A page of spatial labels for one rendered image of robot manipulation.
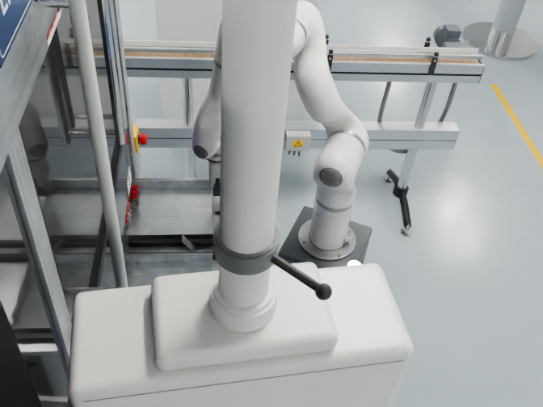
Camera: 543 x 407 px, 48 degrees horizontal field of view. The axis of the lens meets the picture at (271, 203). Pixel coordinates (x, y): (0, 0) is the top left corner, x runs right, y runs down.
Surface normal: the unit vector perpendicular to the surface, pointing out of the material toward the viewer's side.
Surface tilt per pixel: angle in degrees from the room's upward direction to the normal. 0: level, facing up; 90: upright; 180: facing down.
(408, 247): 0
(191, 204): 0
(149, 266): 0
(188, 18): 90
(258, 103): 90
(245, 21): 90
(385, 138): 90
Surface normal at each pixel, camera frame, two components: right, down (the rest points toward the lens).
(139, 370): 0.07, -0.72
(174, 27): 0.07, 0.69
